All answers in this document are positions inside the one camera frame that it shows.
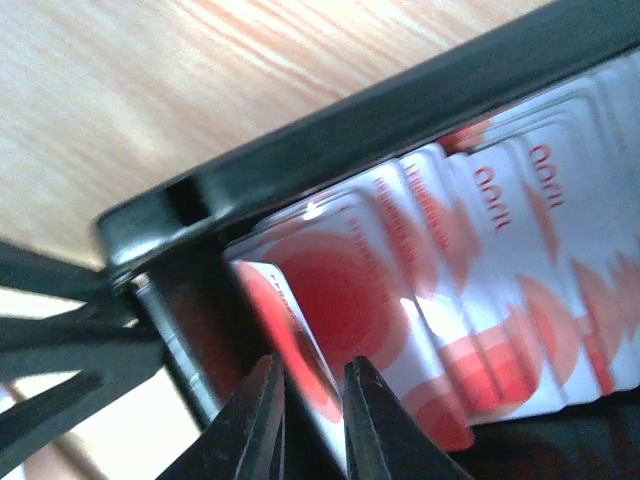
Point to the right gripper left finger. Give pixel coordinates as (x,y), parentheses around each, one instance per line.
(246,439)

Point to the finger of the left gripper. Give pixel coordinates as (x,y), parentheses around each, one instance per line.
(94,343)

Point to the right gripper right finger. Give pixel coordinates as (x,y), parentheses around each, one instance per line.
(380,430)

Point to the black bin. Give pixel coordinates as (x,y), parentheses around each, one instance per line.
(175,232)

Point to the red white credit card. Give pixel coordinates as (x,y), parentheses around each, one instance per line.
(282,319)

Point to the brown leather card holder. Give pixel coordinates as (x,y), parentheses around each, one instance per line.
(94,448)

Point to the red white card stack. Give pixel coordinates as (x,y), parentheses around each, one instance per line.
(490,275)

